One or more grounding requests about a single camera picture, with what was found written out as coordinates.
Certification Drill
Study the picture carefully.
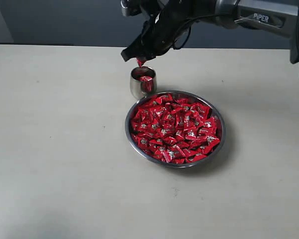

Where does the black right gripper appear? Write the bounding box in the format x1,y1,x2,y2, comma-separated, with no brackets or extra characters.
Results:
121,2,192,62

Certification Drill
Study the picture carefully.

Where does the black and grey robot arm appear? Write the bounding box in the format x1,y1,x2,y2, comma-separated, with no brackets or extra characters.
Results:
121,0,299,64

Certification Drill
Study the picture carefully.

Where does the stainless steel cup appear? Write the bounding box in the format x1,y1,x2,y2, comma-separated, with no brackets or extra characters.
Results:
130,66,157,100

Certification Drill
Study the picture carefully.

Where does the round stainless steel plate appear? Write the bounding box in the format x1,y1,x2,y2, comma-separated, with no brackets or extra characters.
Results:
124,90,227,169

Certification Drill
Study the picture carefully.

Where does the red wrapped candy pile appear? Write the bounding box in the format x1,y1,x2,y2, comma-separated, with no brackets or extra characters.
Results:
130,93,222,164

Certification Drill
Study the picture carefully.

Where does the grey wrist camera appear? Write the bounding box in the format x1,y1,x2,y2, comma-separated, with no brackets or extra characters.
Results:
120,0,165,17

